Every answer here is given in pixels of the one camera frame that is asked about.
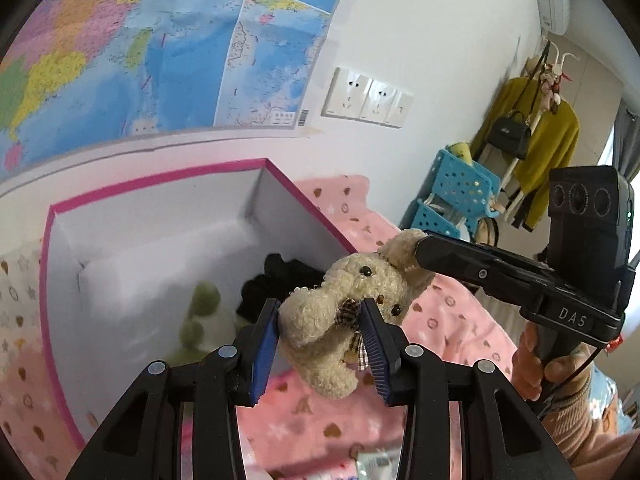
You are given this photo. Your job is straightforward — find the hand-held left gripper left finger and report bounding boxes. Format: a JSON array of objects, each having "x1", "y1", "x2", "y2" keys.
[{"x1": 65, "y1": 297, "x2": 283, "y2": 480}]

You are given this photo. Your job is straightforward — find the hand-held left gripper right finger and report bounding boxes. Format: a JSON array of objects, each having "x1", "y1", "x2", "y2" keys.
[{"x1": 357, "y1": 297, "x2": 576, "y2": 480}]

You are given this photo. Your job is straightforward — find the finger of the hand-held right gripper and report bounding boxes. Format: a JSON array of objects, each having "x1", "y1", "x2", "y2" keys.
[{"x1": 413, "y1": 232, "x2": 553, "y2": 311}]

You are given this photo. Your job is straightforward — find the beige teddy bear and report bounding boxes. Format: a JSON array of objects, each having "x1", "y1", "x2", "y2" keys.
[{"x1": 277, "y1": 228, "x2": 436, "y2": 400}]

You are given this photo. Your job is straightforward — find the pink cardboard box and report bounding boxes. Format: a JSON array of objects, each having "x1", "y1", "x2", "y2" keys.
[{"x1": 39, "y1": 157, "x2": 358, "y2": 453}]

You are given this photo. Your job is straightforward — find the person's right forearm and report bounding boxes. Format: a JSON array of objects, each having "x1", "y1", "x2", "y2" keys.
[{"x1": 539, "y1": 362, "x2": 640, "y2": 480}]

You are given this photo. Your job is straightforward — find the person's right hand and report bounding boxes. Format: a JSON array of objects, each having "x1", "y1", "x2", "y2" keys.
[{"x1": 514, "y1": 329, "x2": 597, "y2": 403}]

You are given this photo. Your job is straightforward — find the beige round item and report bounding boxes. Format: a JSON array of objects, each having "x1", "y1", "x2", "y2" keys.
[{"x1": 472, "y1": 217, "x2": 502, "y2": 247}]

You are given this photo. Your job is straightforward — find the blue perforated basket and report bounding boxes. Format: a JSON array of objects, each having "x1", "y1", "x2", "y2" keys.
[
  {"x1": 425, "y1": 146, "x2": 503, "y2": 217},
  {"x1": 400, "y1": 199, "x2": 472, "y2": 239}
]

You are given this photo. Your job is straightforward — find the pink printed blanket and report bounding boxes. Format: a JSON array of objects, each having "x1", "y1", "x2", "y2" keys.
[{"x1": 0, "y1": 175, "x2": 640, "y2": 480}]

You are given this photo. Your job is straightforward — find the black cloth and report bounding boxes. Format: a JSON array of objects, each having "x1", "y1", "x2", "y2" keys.
[{"x1": 240, "y1": 254, "x2": 327, "y2": 326}]

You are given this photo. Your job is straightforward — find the green plush toy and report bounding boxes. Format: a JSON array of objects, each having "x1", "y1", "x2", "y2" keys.
[{"x1": 167, "y1": 282, "x2": 242, "y2": 367}]

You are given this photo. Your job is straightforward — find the yellow sweater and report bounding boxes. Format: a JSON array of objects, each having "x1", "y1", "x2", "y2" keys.
[{"x1": 470, "y1": 76, "x2": 581, "y2": 231}]

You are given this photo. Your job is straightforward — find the white coat rack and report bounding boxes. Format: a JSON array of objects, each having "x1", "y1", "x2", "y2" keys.
[{"x1": 495, "y1": 40, "x2": 581, "y2": 203}]

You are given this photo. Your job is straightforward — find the grey curtain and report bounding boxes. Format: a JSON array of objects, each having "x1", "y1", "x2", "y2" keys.
[{"x1": 612, "y1": 100, "x2": 640, "y2": 181}]

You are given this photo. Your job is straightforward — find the clear plastic packet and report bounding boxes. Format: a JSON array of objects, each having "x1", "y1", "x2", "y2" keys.
[{"x1": 354, "y1": 452, "x2": 407, "y2": 480}]

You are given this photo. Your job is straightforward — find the black handbag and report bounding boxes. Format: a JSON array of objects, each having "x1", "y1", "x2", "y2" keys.
[{"x1": 486, "y1": 112, "x2": 534, "y2": 161}]

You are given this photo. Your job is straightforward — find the hanging doll ornament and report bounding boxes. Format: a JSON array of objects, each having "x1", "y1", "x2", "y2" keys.
[{"x1": 537, "y1": 62, "x2": 564, "y2": 111}]

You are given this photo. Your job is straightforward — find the blue printed cloth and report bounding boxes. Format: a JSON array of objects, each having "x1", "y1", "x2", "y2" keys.
[{"x1": 590, "y1": 367, "x2": 640, "y2": 433}]

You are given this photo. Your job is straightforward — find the black cable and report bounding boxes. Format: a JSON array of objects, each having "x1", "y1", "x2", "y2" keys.
[{"x1": 539, "y1": 342, "x2": 602, "y2": 413}]

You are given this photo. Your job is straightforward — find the white wall switch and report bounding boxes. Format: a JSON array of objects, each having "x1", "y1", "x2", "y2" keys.
[{"x1": 384, "y1": 91, "x2": 415, "y2": 129}]

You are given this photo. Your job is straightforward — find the white wall socket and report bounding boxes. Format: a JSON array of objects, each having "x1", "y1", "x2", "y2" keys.
[
  {"x1": 321, "y1": 66, "x2": 374, "y2": 121},
  {"x1": 361, "y1": 80, "x2": 401, "y2": 124}
]

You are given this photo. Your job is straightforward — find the wall map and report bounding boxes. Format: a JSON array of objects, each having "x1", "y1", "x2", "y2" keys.
[{"x1": 0, "y1": 0, "x2": 358, "y2": 181}]

